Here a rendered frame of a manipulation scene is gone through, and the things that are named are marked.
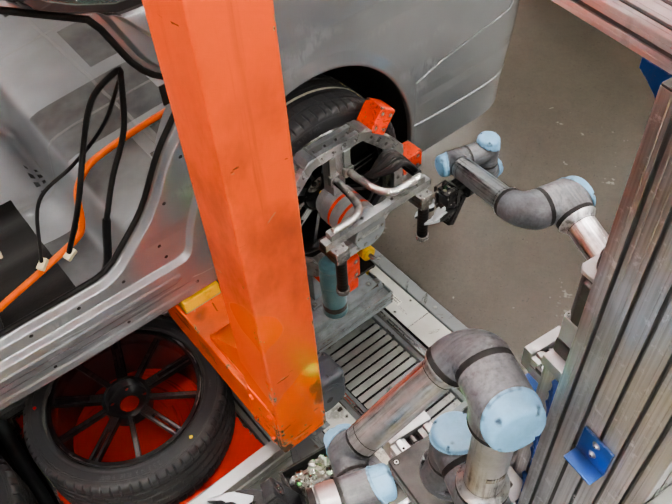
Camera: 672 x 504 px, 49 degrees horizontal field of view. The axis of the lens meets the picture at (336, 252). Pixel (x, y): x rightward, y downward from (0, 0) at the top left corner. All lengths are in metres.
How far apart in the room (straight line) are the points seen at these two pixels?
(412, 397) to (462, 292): 1.85
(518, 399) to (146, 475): 1.37
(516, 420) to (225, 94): 0.74
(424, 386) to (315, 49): 1.07
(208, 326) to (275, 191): 0.98
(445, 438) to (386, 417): 0.26
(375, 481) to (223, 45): 0.83
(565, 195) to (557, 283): 1.27
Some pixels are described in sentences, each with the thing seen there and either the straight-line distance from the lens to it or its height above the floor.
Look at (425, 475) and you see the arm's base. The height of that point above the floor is 0.86.
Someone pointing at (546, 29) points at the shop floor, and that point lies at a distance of 4.88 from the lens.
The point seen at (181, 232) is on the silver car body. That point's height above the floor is 1.00.
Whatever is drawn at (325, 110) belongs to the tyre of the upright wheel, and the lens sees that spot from 2.30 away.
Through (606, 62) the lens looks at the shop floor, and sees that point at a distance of 4.67.
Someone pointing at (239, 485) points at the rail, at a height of 0.36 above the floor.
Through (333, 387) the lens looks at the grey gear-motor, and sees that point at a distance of 2.58.
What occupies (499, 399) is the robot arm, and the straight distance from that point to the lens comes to 1.34.
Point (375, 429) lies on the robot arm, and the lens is 1.55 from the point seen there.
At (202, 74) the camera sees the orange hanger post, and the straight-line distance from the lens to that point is 1.26.
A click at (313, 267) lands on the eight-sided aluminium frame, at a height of 0.65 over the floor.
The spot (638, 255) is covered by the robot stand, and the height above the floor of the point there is 1.75.
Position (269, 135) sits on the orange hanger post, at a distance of 1.41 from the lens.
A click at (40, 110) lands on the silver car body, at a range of 2.83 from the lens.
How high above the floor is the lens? 2.61
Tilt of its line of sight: 49 degrees down
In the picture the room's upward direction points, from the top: 4 degrees counter-clockwise
